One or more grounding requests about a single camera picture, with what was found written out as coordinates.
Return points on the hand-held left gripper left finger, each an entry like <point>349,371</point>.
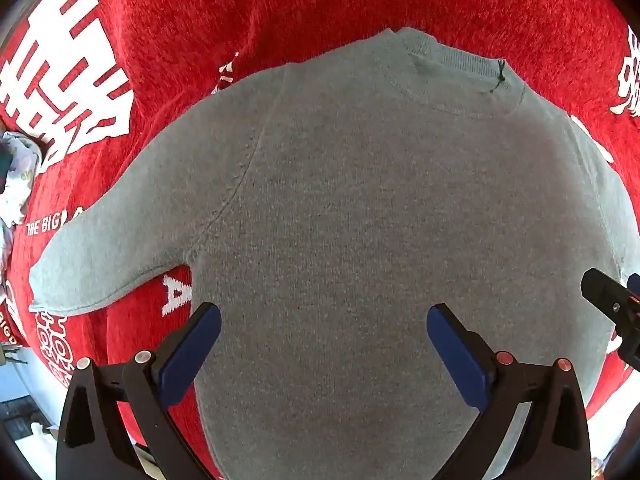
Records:
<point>192,350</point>

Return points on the white floral cloth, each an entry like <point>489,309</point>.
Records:
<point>20,195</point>

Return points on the red blanket with white print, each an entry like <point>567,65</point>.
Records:
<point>200,10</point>

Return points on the grey knit sweater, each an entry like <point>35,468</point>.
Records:
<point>375,185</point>

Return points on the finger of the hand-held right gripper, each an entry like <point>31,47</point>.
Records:
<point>607,295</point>

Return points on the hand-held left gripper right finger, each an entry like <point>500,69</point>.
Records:
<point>457,355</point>

